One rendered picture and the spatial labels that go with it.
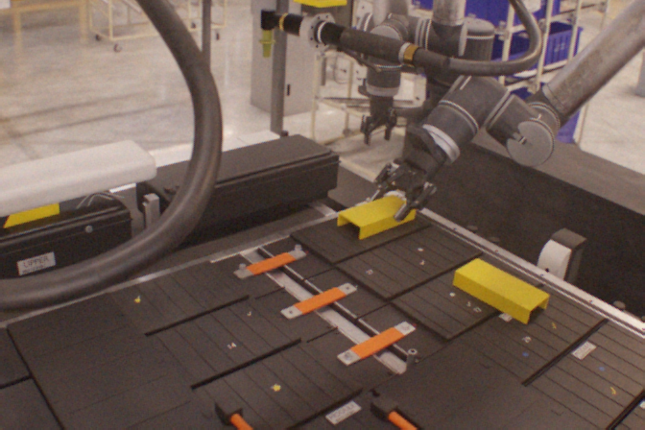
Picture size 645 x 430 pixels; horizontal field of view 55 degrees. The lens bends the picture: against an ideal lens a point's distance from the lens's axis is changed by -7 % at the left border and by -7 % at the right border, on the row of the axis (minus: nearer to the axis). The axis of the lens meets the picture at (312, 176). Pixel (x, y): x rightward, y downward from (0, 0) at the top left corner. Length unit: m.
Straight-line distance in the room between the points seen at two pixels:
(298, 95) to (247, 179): 3.71
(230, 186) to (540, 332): 0.64
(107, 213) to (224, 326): 0.31
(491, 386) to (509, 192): 1.27
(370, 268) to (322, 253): 0.10
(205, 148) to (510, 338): 0.66
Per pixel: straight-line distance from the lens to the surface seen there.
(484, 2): 3.50
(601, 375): 1.10
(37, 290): 0.57
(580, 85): 1.59
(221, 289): 1.15
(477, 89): 1.46
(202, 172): 0.62
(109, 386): 0.96
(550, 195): 2.12
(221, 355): 1.01
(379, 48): 1.29
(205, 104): 0.66
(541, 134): 1.46
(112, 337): 1.05
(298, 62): 4.94
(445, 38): 2.12
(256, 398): 0.94
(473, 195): 2.30
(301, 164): 1.40
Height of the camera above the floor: 1.66
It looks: 24 degrees down
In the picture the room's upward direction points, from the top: 4 degrees clockwise
